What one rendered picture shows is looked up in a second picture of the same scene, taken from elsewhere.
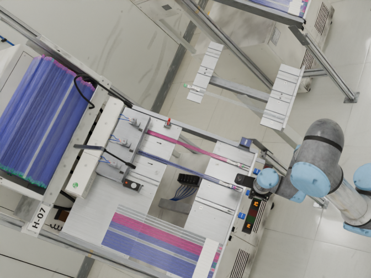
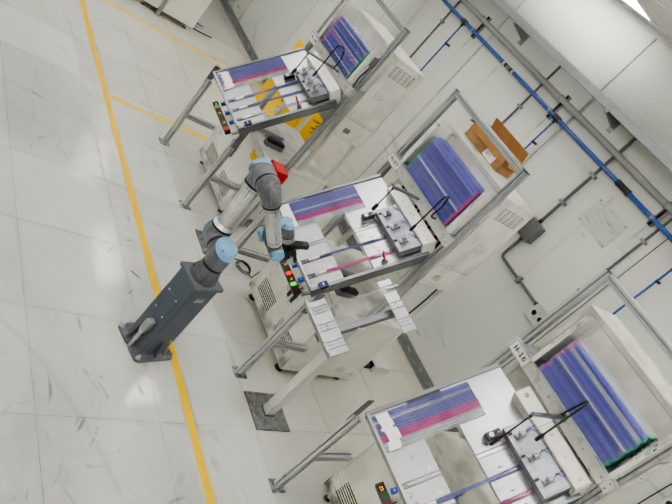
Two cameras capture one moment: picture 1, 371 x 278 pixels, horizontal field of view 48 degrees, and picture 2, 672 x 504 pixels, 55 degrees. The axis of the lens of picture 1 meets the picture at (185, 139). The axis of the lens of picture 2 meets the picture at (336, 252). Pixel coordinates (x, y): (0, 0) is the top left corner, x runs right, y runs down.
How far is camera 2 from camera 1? 2.84 m
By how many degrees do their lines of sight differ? 54
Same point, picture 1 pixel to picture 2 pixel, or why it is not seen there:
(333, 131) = (266, 180)
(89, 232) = (366, 186)
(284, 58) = (367, 454)
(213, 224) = (301, 235)
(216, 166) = (330, 264)
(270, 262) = (247, 322)
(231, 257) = (277, 289)
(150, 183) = (359, 228)
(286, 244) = (244, 336)
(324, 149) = (265, 170)
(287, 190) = not seen: hidden behind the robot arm
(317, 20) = not seen: outside the picture
